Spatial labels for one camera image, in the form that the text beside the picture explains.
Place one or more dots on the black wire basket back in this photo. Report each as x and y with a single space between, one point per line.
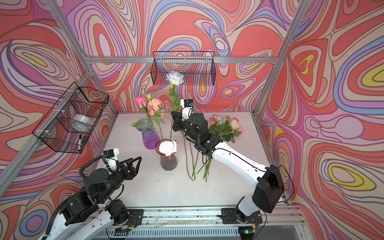
195 68

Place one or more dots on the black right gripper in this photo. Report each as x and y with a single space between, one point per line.
177 121

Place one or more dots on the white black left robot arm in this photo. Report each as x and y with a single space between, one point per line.
90 210

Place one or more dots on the aluminium frame post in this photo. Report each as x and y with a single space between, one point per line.
71 38

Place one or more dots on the pink grey glass vase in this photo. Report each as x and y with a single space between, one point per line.
167 163

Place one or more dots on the bright pink rose stem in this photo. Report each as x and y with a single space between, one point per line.
141 103

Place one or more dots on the pale blue rose stem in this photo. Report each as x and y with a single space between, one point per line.
174 99

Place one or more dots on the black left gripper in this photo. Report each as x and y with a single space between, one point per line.
132 172

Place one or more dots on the black wire basket left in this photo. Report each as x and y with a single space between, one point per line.
61 134

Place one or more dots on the black wire basket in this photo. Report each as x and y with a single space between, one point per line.
195 68
61 134

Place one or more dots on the white tape roll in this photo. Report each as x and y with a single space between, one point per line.
83 119

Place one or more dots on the purple blue glass vase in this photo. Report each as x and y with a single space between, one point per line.
149 136

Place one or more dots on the pink spray rose stem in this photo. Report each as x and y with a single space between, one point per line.
156 111

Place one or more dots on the pink white mixed rose stem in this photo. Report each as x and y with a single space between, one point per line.
226 128

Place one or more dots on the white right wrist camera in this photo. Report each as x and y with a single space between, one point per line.
187 108

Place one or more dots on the small pink bud rose stem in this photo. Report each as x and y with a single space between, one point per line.
191 158

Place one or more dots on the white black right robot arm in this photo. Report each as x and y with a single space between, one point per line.
267 181

